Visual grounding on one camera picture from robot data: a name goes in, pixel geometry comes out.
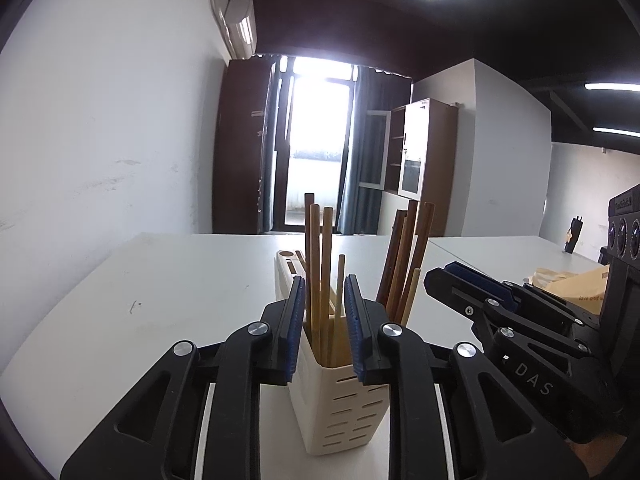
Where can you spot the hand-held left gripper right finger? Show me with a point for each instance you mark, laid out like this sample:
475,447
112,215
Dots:
352,330

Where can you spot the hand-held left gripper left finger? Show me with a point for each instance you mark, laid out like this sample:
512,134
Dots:
296,330

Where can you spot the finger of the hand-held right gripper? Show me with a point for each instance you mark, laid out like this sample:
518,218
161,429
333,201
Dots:
450,295
482,282

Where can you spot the bundle of wooden chopsticks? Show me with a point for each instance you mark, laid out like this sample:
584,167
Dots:
314,270

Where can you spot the cream slotted utensil holder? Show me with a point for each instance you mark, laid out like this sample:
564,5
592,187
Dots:
345,410

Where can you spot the person's right hand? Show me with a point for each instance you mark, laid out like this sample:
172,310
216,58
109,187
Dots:
597,457

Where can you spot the brown paper bag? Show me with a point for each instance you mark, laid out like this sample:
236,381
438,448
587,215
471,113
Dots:
585,285

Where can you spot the small black standing object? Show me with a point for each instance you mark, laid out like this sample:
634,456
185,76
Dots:
575,235

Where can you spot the glass cabinet door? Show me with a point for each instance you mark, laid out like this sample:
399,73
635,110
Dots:
375,150

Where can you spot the white and brown cabinet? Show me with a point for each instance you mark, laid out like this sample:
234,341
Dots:
420,130

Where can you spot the dark brown wardrobe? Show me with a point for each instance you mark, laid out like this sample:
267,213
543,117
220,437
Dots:
240,150

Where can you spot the ceiling strip light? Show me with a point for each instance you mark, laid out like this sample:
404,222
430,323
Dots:
615,131
612,86

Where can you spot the glass balcony door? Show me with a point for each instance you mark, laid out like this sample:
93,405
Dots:
317,125

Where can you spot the dark grey curtain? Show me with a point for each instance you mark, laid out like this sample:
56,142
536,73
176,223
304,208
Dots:
277,110
367,85

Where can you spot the white air conditioner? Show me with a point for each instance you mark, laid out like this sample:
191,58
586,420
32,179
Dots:
242,27

